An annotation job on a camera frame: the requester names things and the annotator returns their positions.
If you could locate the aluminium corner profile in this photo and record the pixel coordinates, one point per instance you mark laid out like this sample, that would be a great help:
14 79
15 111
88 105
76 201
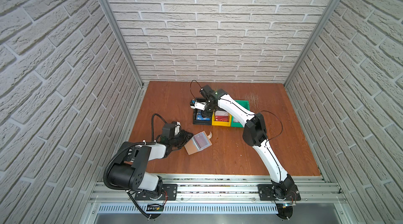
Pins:
120 39
312 38

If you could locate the black plastic bin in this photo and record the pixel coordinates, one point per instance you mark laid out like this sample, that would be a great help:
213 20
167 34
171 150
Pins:
198 119

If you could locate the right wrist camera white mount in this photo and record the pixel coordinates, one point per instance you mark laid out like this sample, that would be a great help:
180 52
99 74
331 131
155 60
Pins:
198 104

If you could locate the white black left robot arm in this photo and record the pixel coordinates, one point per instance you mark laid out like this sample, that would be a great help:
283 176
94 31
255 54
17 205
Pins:
127 168

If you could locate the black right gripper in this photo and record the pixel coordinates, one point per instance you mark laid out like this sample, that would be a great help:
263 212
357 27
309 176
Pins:
205 113

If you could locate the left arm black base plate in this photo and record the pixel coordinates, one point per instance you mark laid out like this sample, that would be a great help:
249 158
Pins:
166 191

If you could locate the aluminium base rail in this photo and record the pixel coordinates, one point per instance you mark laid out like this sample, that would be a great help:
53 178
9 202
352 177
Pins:
239 194

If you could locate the aluminium corner profile right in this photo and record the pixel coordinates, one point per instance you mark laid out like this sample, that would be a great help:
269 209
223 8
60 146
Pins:
312 38

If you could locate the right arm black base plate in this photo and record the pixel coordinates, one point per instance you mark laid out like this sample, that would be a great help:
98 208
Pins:
269 192

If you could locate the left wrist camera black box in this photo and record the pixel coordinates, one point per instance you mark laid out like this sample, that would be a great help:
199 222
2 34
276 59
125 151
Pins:
170 130

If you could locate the aluminium corner profile left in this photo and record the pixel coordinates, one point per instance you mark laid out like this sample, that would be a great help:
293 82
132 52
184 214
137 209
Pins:
120 39

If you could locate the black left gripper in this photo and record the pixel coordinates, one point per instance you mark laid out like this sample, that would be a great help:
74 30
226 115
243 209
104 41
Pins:
186 137

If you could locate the yellow plastic bin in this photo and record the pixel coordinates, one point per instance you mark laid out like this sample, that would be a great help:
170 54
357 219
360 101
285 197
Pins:
221 118

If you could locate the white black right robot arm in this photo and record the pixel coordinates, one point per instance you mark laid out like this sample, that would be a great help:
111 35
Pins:
254 135

